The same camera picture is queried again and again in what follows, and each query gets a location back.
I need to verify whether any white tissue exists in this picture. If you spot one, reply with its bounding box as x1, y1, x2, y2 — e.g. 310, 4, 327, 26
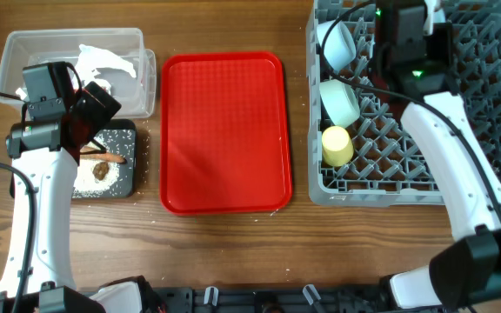
15, 43, 138, 101

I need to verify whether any orange carrot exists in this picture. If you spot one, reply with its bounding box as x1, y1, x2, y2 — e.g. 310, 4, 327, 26
80, 153, 126, 163

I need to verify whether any brown food scrap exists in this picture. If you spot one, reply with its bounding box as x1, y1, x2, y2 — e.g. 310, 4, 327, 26
92, 162, 110, 181

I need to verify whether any light blue rice bowl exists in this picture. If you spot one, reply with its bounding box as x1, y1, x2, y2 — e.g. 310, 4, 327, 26
324, 22, 357, 72

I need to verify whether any light green small bowl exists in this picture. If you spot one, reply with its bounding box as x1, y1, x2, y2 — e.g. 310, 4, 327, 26
319, 80, 360, 128

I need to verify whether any yellow plastic cup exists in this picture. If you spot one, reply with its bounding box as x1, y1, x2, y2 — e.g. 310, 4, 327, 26
321, 126, 354, 167

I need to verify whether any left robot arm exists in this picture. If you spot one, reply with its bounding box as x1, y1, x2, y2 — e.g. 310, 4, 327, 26
0, 62, 164, 313

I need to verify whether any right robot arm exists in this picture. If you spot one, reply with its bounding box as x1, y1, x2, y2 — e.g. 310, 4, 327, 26
370, 0, 501, 310

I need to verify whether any black waste tray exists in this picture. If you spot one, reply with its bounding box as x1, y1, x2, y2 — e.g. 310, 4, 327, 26
72, 119, 137, 199

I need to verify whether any grey dishwasher rack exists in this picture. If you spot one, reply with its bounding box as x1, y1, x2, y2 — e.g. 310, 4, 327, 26
306, 1, 501, 207

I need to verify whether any clear plastic waste bin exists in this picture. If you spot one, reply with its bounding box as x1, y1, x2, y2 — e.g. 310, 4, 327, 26
0, 28, 157, 118

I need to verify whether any red serving tray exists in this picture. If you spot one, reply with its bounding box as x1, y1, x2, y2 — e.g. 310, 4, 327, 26
159, 51, 293, 216

